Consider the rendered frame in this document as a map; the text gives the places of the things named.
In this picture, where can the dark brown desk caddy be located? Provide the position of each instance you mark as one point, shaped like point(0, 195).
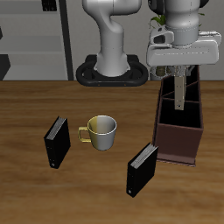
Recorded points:
point(178, 140)

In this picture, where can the black book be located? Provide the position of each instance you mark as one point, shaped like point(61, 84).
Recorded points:
point(58, 145)
point(141, 175)

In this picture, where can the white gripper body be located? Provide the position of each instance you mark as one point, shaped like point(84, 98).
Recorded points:
point(180, 55)

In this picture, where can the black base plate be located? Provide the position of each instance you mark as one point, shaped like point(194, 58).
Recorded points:
point(87, 77)

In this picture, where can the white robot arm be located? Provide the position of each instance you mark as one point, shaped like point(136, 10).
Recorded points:
point(112, 43)

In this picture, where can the green pot plant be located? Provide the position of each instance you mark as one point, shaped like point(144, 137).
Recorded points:
point(154, 74)

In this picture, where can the black binders on shelf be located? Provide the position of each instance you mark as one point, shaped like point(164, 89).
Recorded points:
point(49, 5)

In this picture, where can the white and yellow mug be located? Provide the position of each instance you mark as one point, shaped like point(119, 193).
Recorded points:
point(103, 137)

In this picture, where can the grey shelf unit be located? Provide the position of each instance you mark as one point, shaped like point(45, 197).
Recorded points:
point(32, 43)

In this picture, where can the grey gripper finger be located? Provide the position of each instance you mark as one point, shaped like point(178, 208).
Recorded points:
point(182, 87)
point(176, 87)

